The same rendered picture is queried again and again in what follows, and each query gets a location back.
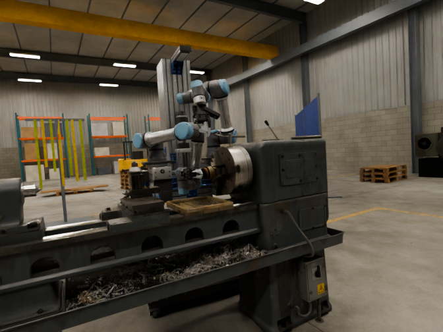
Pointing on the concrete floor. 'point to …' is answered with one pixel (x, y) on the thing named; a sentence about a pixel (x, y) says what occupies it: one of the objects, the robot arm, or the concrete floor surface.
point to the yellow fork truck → (131, 159)
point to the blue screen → (310, 121)
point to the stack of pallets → (124, 180)
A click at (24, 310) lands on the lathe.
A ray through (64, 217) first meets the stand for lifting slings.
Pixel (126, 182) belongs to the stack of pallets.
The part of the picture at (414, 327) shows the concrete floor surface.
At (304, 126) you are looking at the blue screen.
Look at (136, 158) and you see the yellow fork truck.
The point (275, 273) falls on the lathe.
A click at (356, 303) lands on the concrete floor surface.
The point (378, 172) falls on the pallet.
